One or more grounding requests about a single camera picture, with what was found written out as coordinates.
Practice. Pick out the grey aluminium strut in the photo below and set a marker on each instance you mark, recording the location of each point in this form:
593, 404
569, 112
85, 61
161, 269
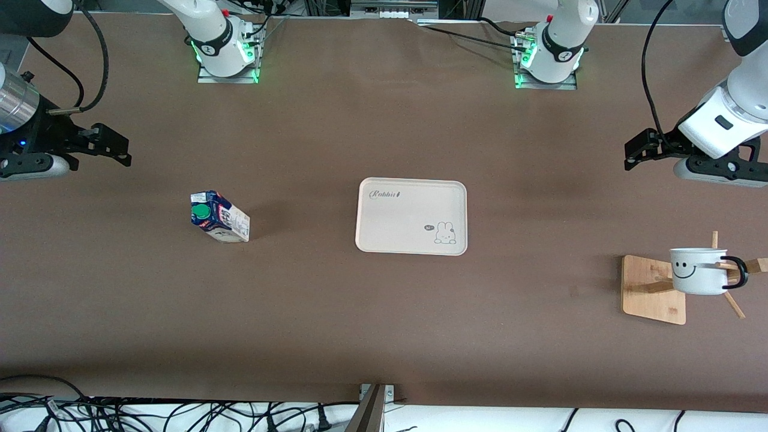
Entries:
369, 414

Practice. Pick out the silver metal bracket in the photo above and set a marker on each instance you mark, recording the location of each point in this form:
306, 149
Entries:
390, 393

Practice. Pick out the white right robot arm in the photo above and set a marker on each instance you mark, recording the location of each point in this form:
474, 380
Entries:
210, 30

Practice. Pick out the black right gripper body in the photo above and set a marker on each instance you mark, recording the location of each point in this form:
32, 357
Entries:
43, 134

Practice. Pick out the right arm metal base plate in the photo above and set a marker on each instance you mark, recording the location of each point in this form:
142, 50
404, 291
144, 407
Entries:
228, 79

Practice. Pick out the grey metal box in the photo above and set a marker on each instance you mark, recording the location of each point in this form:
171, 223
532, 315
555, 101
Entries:
393, 9

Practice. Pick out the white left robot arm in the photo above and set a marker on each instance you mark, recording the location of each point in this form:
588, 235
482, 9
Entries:
564, 36

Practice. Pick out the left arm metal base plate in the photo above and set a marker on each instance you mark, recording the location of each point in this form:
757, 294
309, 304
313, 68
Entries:
546, 86

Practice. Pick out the black power plug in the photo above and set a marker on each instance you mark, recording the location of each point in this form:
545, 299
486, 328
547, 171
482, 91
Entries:
324, 423

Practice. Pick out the cream rabbit print tray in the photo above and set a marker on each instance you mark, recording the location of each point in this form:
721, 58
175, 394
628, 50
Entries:
408, 216

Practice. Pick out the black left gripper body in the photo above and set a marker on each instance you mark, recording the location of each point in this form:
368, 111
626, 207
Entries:
668, 143

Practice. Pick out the blue milk carton green cap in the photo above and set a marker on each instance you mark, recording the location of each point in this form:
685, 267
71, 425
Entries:
219, 219

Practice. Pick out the white smiley face cup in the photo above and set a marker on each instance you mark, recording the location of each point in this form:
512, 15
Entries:
696, 273

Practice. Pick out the wooden mug stand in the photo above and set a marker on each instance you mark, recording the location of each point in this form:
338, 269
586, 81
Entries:
651, 300

